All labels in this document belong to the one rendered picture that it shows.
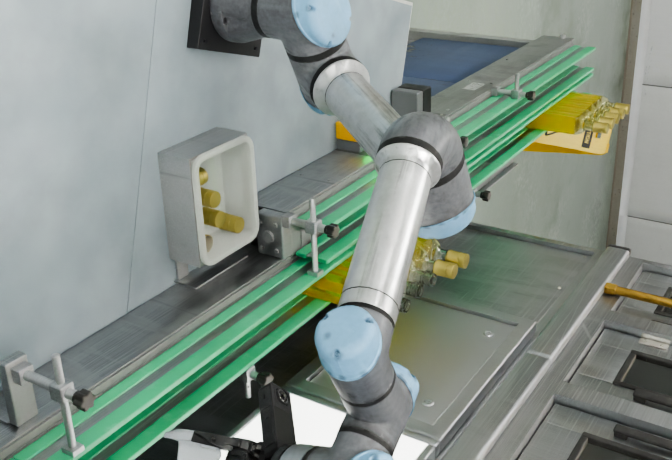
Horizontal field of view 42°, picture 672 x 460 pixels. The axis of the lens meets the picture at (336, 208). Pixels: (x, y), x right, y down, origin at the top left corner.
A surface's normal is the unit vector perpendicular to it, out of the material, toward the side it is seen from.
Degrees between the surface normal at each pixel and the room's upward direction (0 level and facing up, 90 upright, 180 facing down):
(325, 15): 8
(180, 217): 90
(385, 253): 66
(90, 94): 0
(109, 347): 90
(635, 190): 90
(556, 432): 90
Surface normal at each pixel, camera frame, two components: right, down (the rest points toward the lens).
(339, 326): -0.27, -0.67
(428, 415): -0.04, -0.92
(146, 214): 0.84, 0.19
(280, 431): 0.78, -0.52
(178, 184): -0.54, 0.35
